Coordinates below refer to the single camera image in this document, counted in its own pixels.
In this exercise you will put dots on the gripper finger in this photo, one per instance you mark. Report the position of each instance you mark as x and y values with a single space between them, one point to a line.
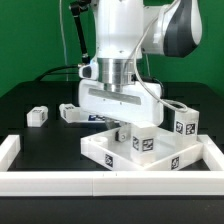
123 133
110 124

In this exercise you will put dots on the white square table top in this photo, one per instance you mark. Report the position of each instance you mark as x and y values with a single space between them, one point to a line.
158 153

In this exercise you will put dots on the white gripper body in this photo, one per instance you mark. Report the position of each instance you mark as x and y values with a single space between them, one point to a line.
106 89

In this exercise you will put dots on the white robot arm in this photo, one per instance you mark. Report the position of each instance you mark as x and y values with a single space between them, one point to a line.
128 29

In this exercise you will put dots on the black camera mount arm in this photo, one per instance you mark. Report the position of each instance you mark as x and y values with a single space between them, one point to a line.
76 8

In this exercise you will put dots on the white U-shaped obstacle fence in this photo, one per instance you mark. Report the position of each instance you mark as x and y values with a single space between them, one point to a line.
21 183

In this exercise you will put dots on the AprilTag marker sheet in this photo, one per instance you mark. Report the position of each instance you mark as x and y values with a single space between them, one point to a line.
92 118

